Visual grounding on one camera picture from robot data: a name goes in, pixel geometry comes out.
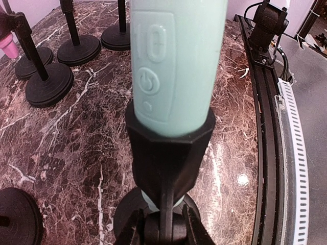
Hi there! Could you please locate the black stand of blue microphone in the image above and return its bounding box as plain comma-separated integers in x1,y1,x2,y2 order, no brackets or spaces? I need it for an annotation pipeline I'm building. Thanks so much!
1,187,43,244

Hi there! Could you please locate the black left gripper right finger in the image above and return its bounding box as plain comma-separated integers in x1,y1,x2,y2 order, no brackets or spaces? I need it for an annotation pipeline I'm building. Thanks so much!
182,205,215,245

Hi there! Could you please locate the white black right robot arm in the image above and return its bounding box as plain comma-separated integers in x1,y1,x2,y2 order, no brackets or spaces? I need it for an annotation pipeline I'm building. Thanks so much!
244,1,290,52

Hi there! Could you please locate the black stand of green microphone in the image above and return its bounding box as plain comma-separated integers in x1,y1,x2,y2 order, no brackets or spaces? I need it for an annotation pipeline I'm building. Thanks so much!
114,103,216,244

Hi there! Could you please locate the black stand of purple microphone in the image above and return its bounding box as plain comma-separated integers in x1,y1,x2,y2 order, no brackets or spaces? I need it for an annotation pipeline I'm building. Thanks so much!
57,0,101,67

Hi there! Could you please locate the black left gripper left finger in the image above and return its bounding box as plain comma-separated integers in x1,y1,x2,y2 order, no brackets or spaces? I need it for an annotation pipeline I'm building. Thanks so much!
116,209,145,245

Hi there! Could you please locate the green microphone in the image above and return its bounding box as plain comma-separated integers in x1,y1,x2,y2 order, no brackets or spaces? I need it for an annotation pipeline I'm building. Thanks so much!
129,0,229,212

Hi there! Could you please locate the pink microphone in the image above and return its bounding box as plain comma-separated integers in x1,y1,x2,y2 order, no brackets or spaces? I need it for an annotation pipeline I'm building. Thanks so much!
1,7,19,59

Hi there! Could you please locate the black stand of pink microphone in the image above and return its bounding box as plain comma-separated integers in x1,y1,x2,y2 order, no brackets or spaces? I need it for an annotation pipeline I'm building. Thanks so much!
9,12,74,108

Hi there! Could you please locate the black front rail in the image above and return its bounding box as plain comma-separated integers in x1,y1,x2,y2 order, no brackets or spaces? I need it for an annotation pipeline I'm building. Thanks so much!
234,15,284,244

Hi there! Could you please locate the black stand of beige microphone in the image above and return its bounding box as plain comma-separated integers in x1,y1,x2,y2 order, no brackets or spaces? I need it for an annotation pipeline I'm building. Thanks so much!
101,0,131,51

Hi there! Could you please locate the white slotted cable duct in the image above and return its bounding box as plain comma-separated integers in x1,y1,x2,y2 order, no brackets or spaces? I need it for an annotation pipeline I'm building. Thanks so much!
275,79,310,244

